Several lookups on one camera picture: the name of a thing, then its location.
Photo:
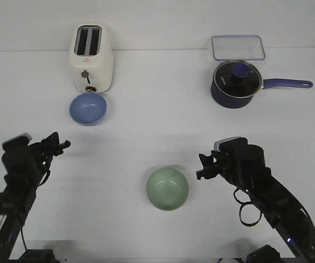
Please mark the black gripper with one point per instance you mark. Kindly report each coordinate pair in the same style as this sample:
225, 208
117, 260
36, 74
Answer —
48, 148
225, 162

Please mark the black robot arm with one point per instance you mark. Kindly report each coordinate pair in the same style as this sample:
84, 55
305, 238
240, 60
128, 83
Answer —
244, 167
28, 167

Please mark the glass lid with blue knob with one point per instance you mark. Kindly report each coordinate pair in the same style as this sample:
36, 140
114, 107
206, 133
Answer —
237, 79

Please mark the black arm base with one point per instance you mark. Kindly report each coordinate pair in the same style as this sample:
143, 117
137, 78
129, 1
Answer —
38, 256
265, 254

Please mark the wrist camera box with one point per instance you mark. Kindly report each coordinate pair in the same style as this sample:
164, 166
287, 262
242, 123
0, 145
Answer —
224, 144
20, 140

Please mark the dark blue saucepan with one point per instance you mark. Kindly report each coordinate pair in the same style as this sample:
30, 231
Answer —
229, 102

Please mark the clear blue-rimmed container lid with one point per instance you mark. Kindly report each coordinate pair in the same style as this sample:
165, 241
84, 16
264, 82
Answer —
238, 47

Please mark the cream white toaster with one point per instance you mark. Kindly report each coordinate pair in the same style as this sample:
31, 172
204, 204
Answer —
91, 57

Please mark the light green bowl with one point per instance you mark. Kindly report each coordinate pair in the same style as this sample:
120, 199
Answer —
167, 188

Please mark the blue bowl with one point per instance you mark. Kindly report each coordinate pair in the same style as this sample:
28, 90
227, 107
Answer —
88, 109

